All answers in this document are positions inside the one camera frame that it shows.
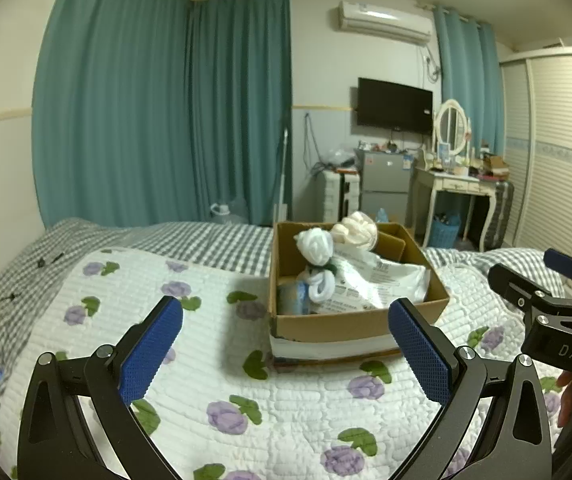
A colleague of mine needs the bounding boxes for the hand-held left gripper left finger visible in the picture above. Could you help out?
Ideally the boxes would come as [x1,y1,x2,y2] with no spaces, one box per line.
[17,296,184,480]

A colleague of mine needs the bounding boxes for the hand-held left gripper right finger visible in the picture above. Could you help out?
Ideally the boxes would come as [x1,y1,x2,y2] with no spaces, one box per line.
[388,298,552,480]

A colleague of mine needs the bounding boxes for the white printed plastic packet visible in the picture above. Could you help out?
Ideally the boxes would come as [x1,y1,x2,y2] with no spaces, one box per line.
[311,250,434,311]

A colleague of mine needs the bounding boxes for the cardboard box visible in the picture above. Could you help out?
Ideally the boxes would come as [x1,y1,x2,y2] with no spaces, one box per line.
[268,221,451,361]

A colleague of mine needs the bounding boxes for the light blue packet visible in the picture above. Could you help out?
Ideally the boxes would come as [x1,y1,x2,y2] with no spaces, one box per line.
[278,281,312,316]

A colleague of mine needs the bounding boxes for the cream sock pair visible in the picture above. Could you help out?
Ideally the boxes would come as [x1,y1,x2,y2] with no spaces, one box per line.
[330,211,379,251]

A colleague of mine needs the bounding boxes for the white and green sock pair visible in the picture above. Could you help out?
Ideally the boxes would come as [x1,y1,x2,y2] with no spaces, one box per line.
[293,229,338,307]

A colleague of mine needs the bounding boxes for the person's right hand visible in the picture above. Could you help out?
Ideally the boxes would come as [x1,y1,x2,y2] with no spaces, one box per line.
[556,370,572,428]

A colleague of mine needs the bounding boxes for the white floral quilt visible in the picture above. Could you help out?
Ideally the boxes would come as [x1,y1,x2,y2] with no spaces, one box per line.
[0,247,567,480]

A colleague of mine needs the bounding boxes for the grey checked cover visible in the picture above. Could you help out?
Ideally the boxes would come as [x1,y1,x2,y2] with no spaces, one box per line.
[481,180,515,250]

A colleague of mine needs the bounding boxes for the blue plastic basket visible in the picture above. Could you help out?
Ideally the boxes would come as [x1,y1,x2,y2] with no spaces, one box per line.
[431,215,462,248]

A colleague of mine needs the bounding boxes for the white slatted wardrobe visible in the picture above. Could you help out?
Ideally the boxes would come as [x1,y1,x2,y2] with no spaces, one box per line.
[498,46,572,266]

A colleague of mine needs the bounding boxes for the white dressing table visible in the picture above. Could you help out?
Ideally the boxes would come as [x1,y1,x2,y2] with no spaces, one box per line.
[408,152,502,251]

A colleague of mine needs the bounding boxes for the grey small fridge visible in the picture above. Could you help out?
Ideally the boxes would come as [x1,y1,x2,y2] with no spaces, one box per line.
[355,147,414,223]

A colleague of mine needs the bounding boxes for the white oval mirror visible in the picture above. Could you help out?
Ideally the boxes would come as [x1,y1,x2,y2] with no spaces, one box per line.
[433,99,472,158]

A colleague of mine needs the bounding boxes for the white suitcase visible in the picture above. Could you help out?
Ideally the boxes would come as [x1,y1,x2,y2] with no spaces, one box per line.
[322,170,362,223]

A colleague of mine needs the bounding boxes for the narrow teal curtain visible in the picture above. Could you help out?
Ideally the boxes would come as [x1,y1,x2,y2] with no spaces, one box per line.
[433,5,504,161]

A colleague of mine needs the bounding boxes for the clear plastic bag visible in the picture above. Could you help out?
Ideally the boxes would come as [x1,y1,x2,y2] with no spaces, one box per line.
[326,147,357,168]

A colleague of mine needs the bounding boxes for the white mop pole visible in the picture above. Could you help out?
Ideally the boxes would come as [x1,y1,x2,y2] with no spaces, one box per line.
[275,127,292,223]

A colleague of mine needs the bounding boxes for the wide teal curtain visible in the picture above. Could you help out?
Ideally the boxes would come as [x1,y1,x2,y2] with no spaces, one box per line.
[31,0,197,228]

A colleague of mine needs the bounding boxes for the teal corner curtain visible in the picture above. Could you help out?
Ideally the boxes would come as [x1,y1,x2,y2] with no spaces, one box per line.
[186,0,294,226]

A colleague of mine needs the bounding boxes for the white air conditioner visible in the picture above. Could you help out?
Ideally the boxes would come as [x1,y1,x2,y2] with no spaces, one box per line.
[337,1,433,45]

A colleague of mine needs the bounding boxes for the black wall television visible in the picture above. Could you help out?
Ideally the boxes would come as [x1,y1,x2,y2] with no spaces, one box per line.
[357,77,434,136]

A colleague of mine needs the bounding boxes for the hanging black cable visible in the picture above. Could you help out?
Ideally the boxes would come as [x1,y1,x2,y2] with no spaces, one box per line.
[303,112,320,171]

